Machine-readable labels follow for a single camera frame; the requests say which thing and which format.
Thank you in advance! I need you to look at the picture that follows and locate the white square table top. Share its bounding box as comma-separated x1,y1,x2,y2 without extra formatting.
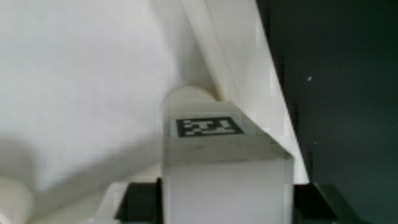
0,0,299,224

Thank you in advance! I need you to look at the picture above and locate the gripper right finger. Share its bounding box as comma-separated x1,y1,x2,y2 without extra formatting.
291,183,373,224

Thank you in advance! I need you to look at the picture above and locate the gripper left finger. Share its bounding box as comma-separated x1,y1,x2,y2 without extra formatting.
87,178,164,224

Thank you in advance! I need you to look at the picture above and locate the white leg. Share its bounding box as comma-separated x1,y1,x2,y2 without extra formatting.
162,86,293,224

